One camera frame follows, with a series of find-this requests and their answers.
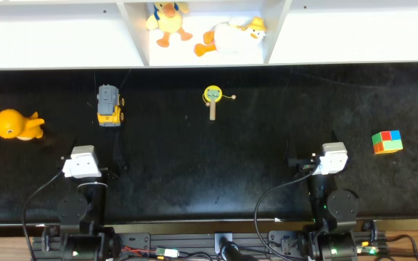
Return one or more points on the white shelf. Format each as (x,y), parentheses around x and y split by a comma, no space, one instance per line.
(67,40)

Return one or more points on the mounting rail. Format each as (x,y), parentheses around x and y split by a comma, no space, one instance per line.
(194,244)

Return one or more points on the yellow rubber duck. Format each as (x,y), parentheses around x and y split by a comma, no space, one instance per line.
(11,124)

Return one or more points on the yellow rattle drum toy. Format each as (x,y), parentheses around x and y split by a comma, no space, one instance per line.
(213,95)

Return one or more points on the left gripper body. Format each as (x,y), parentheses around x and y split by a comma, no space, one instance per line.
(109,173)

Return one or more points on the many-coloured puzzle cube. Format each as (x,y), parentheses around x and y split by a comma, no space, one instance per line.
(387,142)

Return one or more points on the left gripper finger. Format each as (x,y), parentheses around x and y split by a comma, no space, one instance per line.
(118,156)

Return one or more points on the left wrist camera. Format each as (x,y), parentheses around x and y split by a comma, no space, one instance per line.
(82,162)

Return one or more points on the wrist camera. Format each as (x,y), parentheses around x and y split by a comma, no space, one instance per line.
(333,158)
(82,162)

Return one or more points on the white plush duck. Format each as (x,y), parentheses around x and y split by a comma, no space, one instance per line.
(232,38)

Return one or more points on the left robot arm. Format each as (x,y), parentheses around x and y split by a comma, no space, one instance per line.
(93,203)

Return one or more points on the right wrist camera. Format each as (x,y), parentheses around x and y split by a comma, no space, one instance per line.
(333,158)

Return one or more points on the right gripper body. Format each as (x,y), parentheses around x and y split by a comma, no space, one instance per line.
(301,164)

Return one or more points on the yellow plush duck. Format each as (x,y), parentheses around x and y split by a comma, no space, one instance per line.
(169,21)

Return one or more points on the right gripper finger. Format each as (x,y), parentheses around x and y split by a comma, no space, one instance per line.
(334,137)
(291,152)

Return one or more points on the grey and yellow toy truck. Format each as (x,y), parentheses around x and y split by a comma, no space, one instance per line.
(108,105)

